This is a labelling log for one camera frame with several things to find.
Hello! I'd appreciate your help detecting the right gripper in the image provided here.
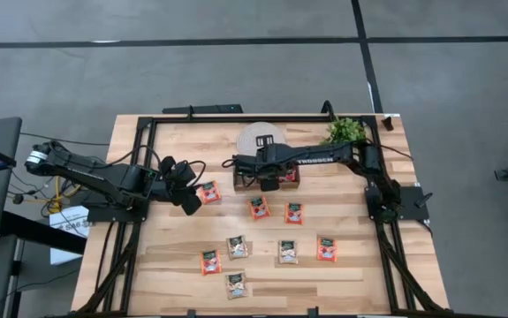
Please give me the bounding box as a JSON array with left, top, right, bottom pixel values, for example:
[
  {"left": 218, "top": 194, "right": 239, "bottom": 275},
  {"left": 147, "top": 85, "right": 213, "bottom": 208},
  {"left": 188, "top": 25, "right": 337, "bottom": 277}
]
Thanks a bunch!
[{"left": 234, "top": 134, "right": 301, "bottom": 192}]

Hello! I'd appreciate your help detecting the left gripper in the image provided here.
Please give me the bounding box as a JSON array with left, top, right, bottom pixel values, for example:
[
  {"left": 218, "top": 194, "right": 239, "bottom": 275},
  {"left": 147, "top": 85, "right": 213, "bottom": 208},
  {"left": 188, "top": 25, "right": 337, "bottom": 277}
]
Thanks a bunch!
[{"left": 150, "top": 155, "right": 203, "bottom": 217}]

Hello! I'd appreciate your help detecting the orange tea packet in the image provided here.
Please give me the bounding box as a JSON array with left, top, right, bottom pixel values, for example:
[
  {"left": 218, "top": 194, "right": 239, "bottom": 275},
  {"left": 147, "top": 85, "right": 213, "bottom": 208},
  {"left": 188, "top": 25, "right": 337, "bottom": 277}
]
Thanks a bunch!
[
  {"left": 199, "top": 249, "right": 223, "bottom": 276},
  {"left": 284, "top": 202, "right": 305, "bottom": 226},
  {"left": 199, "top": 180, "right": 223, "bottom": 205},
  {"left": 247, "top": 196, "right": 272, "bottom": 222},
  {"left": 316, "top": 236, "right": 338, "bottom": 263}
]

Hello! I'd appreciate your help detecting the beige tea packet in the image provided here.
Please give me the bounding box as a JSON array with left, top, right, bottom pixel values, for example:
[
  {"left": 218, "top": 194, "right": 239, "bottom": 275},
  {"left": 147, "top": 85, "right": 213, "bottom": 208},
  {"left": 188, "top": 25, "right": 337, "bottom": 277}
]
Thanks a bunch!
[
  {"left": 277, "top": 239, "right": 299, "bottom": 266},
  {"left": 225, "top": 234, "right": 250, "bottom": 261},
  {"left": 224, "top": 272, "right": 249, "bottom": 300}
]

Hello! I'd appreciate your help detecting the wooden tea box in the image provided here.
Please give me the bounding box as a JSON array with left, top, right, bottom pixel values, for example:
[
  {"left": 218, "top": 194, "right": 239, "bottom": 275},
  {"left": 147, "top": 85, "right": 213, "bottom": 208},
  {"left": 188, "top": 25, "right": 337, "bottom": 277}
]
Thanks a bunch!
[{"left": 233, "top": 163, "right": 301, "bottom": 192}]

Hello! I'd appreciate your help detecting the round woven white mat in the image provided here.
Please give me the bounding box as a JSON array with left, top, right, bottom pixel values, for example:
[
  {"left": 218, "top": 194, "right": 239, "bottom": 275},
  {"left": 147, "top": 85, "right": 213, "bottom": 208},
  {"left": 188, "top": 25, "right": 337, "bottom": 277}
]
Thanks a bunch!
[{"left": 235, "top": 121, "right": 288, "bottom": 156}]

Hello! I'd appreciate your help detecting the black bar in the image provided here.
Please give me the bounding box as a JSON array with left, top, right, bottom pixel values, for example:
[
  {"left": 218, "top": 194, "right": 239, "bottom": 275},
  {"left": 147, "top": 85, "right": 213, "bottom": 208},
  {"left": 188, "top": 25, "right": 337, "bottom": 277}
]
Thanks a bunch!
[{"left": 162, "top": 103, "right": 245, "bottom": 116}]

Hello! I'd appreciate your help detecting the green plant in white pot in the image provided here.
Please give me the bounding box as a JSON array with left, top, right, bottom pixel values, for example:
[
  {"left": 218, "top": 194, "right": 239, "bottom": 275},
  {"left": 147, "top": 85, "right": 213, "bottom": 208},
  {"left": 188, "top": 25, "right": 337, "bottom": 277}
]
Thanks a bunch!
[{"left": 319, "top": 116, "right": 368, "bottom": 147}]

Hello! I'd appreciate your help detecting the white cardboard box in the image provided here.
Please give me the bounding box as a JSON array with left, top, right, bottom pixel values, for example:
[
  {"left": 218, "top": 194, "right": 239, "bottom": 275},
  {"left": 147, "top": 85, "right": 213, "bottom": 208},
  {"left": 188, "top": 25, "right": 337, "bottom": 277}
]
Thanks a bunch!
[{"left": 49, "top": 205, "right": 91, "bottom": 266}]

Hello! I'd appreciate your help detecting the black desk leg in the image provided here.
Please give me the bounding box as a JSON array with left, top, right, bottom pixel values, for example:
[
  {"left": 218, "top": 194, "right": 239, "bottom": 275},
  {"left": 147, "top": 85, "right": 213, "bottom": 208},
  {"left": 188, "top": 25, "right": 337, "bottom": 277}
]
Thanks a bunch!
[{"left": 0, "top": 210, "right": 87, "bottom": 256}]

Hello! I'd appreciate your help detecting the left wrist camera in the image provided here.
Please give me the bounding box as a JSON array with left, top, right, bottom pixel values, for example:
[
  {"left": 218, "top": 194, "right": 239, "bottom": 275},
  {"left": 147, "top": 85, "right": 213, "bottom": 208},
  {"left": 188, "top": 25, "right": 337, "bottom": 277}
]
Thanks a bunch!
[{"left": 174, "top": 161, "right": 198, "bottom": 185}]

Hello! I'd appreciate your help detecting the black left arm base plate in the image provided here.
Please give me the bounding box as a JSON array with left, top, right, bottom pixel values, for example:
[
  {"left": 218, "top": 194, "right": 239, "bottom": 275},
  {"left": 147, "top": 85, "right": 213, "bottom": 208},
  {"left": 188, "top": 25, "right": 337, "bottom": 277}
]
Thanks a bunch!
[{"left": 86, "top": 193, "right": 151, "bottom": 223}]

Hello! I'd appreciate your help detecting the yellow floor cable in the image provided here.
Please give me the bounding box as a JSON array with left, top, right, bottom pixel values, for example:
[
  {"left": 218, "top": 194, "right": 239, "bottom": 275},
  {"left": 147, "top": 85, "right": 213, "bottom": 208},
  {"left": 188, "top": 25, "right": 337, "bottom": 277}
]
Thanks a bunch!
[{"left": 48, "top": 175, "right": 82, "bottom": 214}]

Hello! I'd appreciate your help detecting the thin black floor cable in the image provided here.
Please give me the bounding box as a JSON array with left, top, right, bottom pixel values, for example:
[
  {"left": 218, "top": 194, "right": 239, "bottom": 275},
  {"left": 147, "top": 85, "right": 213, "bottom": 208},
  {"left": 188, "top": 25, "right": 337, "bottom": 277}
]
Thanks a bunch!
[{"left": 19, "top": 131, "right": 111, "bottom": 147}]

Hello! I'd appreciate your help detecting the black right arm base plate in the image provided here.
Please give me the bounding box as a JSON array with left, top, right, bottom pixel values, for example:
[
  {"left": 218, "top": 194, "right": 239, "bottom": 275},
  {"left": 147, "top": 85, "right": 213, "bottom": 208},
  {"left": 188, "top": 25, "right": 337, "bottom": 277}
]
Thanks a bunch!
[{"left": 365, "top": 185, "right": 435, "bottom": 222}]

